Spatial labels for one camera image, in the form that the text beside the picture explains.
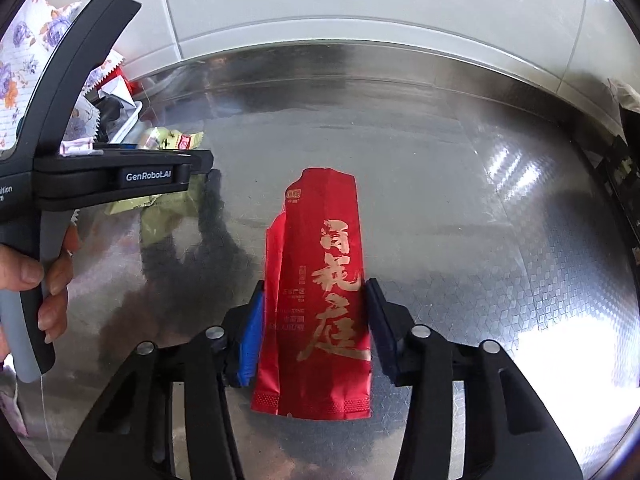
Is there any yellow-green snack wrapper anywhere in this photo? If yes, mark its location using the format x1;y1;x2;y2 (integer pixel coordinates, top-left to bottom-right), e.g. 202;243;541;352
107;127;206;216

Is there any red white packet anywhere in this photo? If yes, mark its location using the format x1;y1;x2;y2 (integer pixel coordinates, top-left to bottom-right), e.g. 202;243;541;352
97;55;136;108

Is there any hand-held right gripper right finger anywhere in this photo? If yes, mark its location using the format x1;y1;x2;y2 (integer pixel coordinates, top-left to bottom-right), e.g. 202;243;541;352
365;277;583;480

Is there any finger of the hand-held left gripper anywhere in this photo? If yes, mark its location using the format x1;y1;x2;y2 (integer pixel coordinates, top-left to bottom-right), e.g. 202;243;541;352
62;147;215;178

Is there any red foil packet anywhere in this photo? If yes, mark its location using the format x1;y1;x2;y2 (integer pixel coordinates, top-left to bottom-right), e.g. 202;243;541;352
250;166;373;421

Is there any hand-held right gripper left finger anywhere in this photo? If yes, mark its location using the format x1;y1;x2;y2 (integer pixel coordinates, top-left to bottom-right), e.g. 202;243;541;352
57;280;266;480

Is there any dark object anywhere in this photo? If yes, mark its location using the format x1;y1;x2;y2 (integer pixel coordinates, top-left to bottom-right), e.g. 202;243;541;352
602;77;640;266

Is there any floral cloth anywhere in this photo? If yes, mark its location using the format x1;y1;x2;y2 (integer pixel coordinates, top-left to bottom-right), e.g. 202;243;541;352
0;0;126;161

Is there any person's left hand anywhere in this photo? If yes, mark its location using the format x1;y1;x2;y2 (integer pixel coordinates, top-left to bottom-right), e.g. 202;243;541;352
0;225;81;356

